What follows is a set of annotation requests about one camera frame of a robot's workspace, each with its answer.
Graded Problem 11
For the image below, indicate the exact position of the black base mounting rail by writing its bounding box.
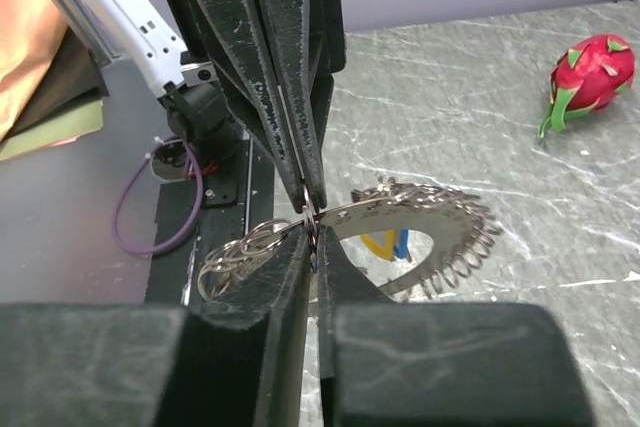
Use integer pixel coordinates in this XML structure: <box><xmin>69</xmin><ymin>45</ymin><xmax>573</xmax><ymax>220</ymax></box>
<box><xmin>144</xmin><ymin>140</ymin><xmax>275</xmax><ymax>308</ymax></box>

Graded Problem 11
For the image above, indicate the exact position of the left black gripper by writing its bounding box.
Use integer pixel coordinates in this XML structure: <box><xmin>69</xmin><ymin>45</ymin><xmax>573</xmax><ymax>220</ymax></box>
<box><xmin>167</xmin><ymin>0</ymin><xmax>346</xmax><ymax>211</ymax></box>

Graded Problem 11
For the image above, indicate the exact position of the red dragon fruit toy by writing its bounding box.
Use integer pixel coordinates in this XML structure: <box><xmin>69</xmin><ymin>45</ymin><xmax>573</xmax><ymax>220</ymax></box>
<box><xmin>537</xmin><ymin>33</ymin><xmax>636</xmax><ymax>140</ymax></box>

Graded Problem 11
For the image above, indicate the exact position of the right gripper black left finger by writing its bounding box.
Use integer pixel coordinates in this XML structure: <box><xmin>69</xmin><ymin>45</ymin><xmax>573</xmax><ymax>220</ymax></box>
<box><xmin>1</xmin><ymin>227</ymin><xmax>309</xmax><ymax>426</ymax></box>

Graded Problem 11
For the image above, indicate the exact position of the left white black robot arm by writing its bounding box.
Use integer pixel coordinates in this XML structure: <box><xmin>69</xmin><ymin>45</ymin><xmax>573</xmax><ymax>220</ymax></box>
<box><xmin>55</xmin><ymin>0</ymin><xmax>346</xmax><ymax>210</ymax></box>

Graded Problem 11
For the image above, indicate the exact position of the blue key tag on ring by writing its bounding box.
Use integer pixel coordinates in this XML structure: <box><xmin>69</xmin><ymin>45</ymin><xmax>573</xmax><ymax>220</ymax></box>
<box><xmin>393</xmin><ymin>229</ymin><xmax>410</xmax><ymax>260</ymax></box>

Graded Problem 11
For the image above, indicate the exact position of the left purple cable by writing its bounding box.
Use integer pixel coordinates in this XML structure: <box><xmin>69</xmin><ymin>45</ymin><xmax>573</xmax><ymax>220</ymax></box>
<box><xmin>114</xmin><ymin>136</ymin><xmax>205</xmax><ymax>256</ymax></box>

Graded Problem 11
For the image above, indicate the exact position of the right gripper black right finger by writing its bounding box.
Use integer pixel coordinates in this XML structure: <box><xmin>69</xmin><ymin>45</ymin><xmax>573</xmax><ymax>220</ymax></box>
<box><xmin>318</xmin><ymin>227</ymin><xmax>595</xmax><ymax>426</ymax></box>

